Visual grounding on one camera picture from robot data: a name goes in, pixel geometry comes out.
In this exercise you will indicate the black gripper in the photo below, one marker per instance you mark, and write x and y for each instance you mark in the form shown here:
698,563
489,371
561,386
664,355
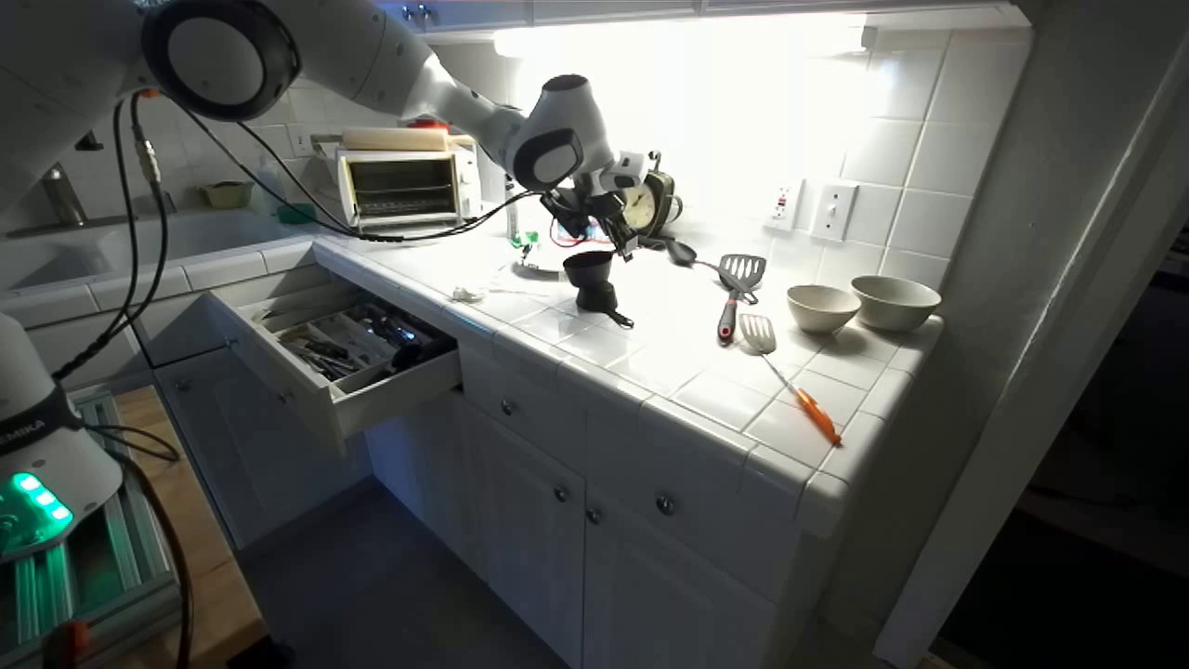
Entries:
614,202

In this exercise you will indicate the large black measuring cup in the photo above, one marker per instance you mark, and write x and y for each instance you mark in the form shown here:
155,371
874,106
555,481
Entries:
590,272

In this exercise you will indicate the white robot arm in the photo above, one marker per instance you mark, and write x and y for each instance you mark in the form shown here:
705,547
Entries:
63,65

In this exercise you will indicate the small black measuring cup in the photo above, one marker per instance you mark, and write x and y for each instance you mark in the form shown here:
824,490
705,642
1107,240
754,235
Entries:
608,305

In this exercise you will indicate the black mantel clock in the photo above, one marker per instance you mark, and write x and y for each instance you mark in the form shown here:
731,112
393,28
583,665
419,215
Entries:
658,207

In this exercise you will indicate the white plate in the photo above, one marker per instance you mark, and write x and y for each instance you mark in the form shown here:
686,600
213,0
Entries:
540,272

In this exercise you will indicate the black ladle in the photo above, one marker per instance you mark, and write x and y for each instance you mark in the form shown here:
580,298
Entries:
686,254

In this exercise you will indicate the black slotted spatula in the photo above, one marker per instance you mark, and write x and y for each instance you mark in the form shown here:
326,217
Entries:
742,272

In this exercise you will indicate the white ceramic bowl near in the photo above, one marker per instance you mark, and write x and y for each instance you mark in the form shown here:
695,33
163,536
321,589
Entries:
824,310

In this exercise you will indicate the white ceramic bowl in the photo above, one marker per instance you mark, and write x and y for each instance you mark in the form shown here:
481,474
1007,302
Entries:
894,305
824,310

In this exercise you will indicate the under-cabinet light strip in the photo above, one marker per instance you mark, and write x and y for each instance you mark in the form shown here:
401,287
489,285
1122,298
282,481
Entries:
824,34

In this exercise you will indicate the open white drawer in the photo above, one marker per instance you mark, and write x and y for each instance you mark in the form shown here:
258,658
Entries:
337,360

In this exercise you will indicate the white ceramic bowl far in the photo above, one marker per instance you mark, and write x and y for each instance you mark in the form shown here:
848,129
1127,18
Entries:
894,305

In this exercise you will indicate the white wall outlet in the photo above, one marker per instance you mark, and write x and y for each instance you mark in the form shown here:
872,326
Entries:
786,209

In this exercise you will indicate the white light switch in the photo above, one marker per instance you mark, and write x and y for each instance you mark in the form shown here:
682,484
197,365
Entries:
835,209

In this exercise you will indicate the orange handled screwdriver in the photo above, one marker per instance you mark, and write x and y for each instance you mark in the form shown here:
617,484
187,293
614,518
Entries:
809,406

